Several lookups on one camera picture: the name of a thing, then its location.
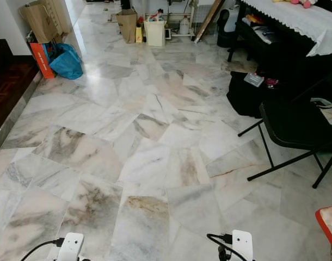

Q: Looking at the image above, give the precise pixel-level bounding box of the large brown paper bag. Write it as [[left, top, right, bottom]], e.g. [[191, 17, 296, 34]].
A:
[[19, 0, 62, 44]]

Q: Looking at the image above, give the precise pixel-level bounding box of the black folding chair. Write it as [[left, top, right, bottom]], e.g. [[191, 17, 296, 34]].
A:
[[238, 100, 332, 189]]

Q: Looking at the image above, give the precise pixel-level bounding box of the black desk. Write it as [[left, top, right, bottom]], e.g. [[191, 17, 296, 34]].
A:
[[227, 2, 330, 77]]

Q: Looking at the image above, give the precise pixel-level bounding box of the dark wooden step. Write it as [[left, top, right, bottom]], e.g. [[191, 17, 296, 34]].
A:
[[0, 39, 42, 129]]

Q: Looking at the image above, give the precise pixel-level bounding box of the pink plush toy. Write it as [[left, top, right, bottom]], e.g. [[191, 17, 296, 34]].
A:
[[294, 0, 318, 9]]

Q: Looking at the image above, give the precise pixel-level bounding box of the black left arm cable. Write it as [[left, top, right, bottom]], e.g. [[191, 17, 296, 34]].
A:
[[20, 237, 66, 261]]

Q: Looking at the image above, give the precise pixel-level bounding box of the blue plastic bag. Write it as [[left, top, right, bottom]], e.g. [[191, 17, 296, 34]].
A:
[[49, 43, 84, 80]]

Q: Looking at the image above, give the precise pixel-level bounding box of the white plastic jug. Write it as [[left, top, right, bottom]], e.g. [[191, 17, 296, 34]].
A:
[[178, 16, 191, 36]]

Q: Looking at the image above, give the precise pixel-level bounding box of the grey card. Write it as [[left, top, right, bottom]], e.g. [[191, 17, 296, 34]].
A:
[[243, 72, 265, 88]]

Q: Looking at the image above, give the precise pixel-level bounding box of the orange flat box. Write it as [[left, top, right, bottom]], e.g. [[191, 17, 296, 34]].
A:
[[29, 42, 56, 79]]

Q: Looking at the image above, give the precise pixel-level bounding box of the white lace tablecloth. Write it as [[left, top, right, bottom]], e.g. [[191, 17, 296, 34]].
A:
[[239, 0, 332, 57]]

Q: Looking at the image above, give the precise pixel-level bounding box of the small brown paper bag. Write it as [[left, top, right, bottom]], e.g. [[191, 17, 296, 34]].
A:
[[115, 9, 138, 44]]

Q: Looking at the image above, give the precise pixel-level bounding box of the black bin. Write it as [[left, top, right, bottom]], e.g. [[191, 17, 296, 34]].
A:
[[216, 8, 243, 48]]

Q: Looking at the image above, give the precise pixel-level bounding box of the white paper bag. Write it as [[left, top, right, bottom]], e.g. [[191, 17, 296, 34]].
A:
[[143, 20, 166, 47]]

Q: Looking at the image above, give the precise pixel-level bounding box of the leaning wooden plank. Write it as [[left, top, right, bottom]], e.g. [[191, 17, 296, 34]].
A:
[[194, 0, 226, 44]]

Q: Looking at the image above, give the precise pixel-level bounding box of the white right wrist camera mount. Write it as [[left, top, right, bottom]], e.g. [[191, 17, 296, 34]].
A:
[[230, 230, 254, 261]]

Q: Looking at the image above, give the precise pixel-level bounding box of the black fabric bag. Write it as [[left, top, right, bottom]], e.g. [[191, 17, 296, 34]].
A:
[[226, 71, 286, 118]]

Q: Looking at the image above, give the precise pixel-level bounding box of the yellow packet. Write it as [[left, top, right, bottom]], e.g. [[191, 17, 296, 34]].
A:
[[134, 26, 144, 44]]

